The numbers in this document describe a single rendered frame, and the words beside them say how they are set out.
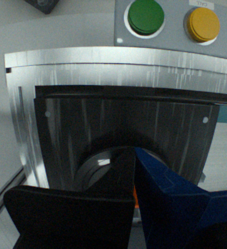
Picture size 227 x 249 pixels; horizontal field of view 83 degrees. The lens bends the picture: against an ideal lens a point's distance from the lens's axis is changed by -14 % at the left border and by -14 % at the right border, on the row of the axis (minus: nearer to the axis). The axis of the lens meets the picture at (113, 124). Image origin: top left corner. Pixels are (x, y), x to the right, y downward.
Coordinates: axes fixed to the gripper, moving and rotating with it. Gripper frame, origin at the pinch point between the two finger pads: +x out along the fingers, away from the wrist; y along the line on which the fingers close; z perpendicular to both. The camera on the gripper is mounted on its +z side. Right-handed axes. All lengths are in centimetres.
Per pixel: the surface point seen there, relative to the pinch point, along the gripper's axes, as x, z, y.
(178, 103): 11.7, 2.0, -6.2
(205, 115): 11.7, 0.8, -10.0
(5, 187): 10.8, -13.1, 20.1
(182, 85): 12.7, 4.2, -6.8
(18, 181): 13.3, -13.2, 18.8
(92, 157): 9.7, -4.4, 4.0
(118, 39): 12.6, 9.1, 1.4
